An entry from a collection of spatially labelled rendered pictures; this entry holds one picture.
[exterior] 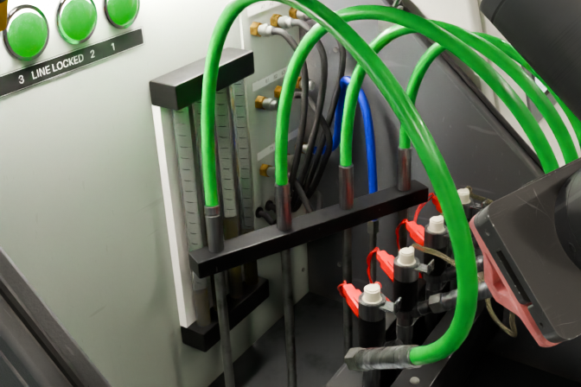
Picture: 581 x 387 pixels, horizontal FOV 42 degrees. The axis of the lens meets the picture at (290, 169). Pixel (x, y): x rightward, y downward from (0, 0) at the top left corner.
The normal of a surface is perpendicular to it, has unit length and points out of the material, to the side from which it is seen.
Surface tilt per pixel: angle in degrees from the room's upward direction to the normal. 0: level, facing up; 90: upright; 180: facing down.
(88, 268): 90
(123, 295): 90
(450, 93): 90
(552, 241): 46
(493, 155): 90
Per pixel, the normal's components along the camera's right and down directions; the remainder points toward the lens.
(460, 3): -0.55, 0.38
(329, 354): -0.04, -0.90
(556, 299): 0.09, -0.33
